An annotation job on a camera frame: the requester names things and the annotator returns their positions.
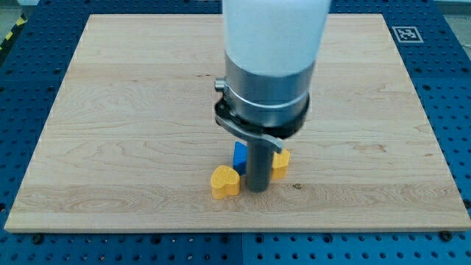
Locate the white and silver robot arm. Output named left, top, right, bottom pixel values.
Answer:
left=215, top=0, right=330, bottom=152

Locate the blue triangle block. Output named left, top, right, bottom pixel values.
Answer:
left=233, top=141, right=247, bottom=176

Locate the yellow hexagon block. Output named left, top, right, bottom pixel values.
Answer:
left=271, top=149, right=291, bottom=180

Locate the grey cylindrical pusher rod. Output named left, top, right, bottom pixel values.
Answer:
left=246, top=135, right=276, bottom=192

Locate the yellow heart block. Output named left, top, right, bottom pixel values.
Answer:
left=210, top=165, right=241, bottom=199

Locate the light wooden board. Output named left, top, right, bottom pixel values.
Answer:
left=5, top=14, right=470, bottom=233

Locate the white fiducial marker tag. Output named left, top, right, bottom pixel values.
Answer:
left=392, top=26, right=423, bottom=43

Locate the yellow black hazard tape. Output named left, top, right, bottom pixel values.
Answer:
left=1, top=13, right=27, bottom=53

